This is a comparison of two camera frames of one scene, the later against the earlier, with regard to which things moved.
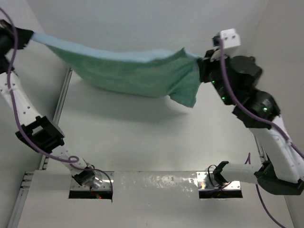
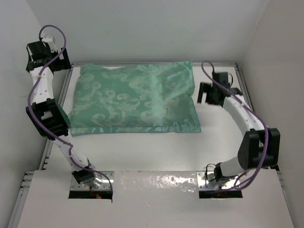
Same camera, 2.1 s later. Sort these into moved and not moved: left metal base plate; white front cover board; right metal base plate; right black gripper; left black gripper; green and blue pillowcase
Moved: green and blue pillowcase; right black gripper; left black gripper
Not moved: left metal base plate; right metal base plate; white front cover board
